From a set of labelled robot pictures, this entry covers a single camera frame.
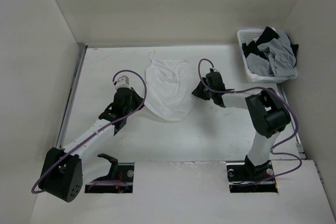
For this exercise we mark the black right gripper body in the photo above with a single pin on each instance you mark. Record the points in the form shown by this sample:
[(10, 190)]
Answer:
[(206, 81)]

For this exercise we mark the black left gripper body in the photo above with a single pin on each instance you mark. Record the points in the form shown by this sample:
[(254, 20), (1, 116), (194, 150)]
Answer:
[(135, 104)]

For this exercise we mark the white tank top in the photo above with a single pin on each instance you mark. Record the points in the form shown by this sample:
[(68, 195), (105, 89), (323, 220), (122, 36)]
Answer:
[(168, 82)]

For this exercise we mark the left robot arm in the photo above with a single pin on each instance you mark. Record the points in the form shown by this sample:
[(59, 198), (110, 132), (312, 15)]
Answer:
[(62, 174)]

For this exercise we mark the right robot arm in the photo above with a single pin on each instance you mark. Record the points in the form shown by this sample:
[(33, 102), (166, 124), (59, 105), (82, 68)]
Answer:
[(266, 109)]

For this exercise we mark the grey folded tank top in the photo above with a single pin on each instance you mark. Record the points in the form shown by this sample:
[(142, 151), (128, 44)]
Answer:
[(259, 66)]

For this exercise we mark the black tank top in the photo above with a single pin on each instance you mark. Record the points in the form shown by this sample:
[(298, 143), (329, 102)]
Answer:
[(251, 47)]

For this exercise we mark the white plastic laundry basket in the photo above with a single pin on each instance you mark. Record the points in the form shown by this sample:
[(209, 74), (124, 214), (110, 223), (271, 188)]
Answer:
[(248, 35)]

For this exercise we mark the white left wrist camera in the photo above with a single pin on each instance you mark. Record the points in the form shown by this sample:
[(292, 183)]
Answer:
[(122, 82)]

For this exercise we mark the metal table edge rail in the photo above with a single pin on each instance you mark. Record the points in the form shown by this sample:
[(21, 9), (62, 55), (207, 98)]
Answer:
[(72, 93)]

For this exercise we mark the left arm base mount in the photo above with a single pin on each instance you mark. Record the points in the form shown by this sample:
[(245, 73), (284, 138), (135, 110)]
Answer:
[(108, 176)]

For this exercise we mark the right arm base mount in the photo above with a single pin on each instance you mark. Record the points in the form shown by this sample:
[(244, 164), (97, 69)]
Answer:
[(245, 178)]

